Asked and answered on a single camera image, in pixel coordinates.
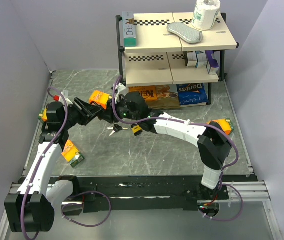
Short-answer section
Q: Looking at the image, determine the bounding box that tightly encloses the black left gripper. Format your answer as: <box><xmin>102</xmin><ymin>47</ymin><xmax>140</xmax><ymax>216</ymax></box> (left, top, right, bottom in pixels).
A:
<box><xmin>61</xmin><ymin>97</ymin><xmax>102</xmax><ymax>129</ymax></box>

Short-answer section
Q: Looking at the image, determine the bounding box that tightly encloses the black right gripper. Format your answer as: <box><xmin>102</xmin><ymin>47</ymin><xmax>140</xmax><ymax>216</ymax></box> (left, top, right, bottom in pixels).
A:
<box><xmin>99</xmin><ymin>95</ymin><xmax>140</xmax><ymax>125</ymax></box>

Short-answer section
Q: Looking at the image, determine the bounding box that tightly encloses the black key bunch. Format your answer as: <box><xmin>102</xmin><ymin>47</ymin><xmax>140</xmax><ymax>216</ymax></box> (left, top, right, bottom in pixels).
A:
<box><xmin>106</xmin><ymin>124</ymin><xmax>128</xmax><ymax>136</ymax></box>

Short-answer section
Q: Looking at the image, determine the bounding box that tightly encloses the yellow padlock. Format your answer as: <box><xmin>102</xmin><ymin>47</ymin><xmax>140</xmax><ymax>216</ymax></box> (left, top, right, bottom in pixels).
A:
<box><xmin>131</xmin><ymin>123</ymin><xmax>142</xmax><ymax>136</ymax></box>

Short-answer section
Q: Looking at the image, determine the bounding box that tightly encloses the black padlock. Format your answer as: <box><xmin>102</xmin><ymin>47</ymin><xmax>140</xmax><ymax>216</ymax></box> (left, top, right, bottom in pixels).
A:
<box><xmin>97</xmin><ymin>109</ymin><xmax>111</xmax><ymax>122</ymax></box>

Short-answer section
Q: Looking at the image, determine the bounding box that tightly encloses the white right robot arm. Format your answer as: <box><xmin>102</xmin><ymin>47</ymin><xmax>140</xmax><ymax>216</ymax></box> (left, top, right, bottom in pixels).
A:
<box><xmin>94</xmin><ymin>92</ymin><xmax>233</xmax><ymax>199</ymax></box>

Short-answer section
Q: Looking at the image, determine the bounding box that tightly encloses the orange box by right arm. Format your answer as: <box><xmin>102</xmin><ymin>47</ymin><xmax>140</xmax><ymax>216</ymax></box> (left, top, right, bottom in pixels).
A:
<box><xmin>206</xmin><ymin>118</ymin><xmax>234</xmax><ymax>136</ymax></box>

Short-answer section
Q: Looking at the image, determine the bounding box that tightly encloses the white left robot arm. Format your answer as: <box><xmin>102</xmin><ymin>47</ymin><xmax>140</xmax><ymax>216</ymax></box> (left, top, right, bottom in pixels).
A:
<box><xmin>4</xmin><ymin>97</ymin><xmax>103</xmax><ymax>233</ymax></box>

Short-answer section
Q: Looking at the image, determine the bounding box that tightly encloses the orange green snack box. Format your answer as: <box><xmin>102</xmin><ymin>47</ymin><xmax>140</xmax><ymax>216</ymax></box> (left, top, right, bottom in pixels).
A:
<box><xmin>88</xmin><ymin>90</ymin><xmax>111</xmax><ymax>110</ymax></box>

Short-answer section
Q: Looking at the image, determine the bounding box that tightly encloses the kettle chips bag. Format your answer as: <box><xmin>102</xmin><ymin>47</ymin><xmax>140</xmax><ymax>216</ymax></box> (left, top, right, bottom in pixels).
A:
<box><xmin>128</xmin><ymin>84</ymin><xmax>180</xmax><ymax>109</ymax></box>

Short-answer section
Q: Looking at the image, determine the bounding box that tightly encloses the orange snack box front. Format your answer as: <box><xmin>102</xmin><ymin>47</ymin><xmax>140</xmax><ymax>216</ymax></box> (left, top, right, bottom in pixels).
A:
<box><xmin>61</xmin><ymin>139</ymin><xmax>85</xmax><ymax>168</ymax></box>

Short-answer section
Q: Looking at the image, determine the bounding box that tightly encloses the orange green striped box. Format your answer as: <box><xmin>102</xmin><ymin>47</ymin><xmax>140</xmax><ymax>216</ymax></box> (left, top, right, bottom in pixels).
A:
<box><xmin>38</xmin><ymin>107</ymin><xmax>47</xmax><ymax>123</ymax></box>

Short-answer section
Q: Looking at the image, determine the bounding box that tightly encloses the blue doritos bag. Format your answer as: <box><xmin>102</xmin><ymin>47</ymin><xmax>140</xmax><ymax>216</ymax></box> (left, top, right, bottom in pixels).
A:
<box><xmin>176</xmin><ymin>83</ymin><xmax>208</xmax><ymax>106</ymax></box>

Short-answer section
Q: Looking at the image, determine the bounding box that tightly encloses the teal rio box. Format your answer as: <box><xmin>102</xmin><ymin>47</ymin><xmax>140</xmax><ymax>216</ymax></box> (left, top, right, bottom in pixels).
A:
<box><xmin>122</xmin><ymin>11</ymin><xmax>137</xmax><ymax>47</ymax></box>

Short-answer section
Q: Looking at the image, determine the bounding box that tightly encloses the beige two-tier shelf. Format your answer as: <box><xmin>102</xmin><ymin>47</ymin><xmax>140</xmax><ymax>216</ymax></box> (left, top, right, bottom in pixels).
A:
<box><xmin>116</xmin><ymin>12</ymin><xmax>239</xmax><ymax>105</ymax></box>

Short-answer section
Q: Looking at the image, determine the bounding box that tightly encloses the white small carton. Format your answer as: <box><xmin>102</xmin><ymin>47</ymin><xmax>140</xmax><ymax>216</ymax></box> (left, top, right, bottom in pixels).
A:
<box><xmin>185</xmin><ymin>51</ymin><xmax>197</xmax><ymax>68</ymax></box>

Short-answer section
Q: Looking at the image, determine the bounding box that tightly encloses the white blue carton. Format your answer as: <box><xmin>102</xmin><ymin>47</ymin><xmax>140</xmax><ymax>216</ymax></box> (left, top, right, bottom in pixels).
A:
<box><xmin>195</xmin><ymin>51</ymin><xmax>207</xmax><ymax>69</ymax></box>

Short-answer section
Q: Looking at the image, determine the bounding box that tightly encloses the grey sponge pouch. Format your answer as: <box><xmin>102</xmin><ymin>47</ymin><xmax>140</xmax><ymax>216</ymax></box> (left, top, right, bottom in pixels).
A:
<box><xmin>166</xmin><ymin>22</ymin><xmax>203</xmax><ymax>44</ymax></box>

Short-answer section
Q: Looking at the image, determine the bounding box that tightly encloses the purple white carton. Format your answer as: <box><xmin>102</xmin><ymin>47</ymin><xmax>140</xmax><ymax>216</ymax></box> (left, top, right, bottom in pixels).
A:
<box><xmin>205</xmin><ymin>50</ymin><xmax>219</xmax><ymax>76</ymax></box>

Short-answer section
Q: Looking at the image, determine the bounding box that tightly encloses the white toilet paper roll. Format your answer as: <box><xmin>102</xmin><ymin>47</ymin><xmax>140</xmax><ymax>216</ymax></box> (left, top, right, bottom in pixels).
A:
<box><xmin>191</xmin><ymin>0</ymin><xmax>221</xmax><ymax>31</ymax></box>

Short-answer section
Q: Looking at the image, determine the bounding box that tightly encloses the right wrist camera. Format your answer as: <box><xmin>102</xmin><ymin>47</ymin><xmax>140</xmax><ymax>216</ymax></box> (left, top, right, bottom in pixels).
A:
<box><xmin>112</xmin><ymin>83</ymin><xmax>127</xmax><ymax>103</ymax></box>

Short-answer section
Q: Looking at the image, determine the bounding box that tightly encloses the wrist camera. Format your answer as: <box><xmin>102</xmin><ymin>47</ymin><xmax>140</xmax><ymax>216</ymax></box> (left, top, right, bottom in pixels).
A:
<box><xmin>53</xmin><ymin>90</ymin><xmax>73</xmax><ymax>107</ymax></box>
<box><xmin>112</xmin><ymin>83</ymin><xmax>127</xmax><ymax>103</ymax></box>

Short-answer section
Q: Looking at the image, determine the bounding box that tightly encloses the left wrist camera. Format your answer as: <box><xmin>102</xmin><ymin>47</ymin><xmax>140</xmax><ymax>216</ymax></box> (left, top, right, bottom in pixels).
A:
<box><xmin>53</xmin><ymin>90</ymin><xmax>73</xmax><ymax>107</ymax></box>

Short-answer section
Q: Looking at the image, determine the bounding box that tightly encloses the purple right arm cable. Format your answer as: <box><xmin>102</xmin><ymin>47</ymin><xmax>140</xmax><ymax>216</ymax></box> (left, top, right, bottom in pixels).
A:
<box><xmin>111</xmin><ymin>74</ymin><xmax>240</xmax><ymax>191</ymax></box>

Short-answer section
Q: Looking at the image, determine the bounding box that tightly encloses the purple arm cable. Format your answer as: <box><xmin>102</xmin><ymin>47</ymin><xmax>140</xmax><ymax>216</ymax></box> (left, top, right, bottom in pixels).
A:
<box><xmin>21</xmin><ymin>86</ymin><xmax>69</xmax><ymax>240</ymax></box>
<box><xmin>111</xmin><ymin>74</ymin><xmax>240</xmax><ymax>191</ymax></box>

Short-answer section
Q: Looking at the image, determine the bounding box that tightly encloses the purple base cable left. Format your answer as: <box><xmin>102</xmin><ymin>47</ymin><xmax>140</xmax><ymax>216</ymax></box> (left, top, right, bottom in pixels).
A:
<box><xmin>60</xmin><ymin>191</ymin><xmax>112</xmax><ymax>228</ymax></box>

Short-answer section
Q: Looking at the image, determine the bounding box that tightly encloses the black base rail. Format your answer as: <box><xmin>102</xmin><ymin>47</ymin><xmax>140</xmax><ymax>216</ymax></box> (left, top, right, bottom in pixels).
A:
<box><xmin>49</xmin><ymin>174</ymin><xmax>240</xmax><ymax>214</ymax></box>

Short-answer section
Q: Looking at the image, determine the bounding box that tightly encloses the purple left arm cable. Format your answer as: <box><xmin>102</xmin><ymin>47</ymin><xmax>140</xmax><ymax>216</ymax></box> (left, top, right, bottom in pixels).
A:
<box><xmin>21</xmin><ymin>86</ymin><xmax>69</xmax><ymax>240</ymax></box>

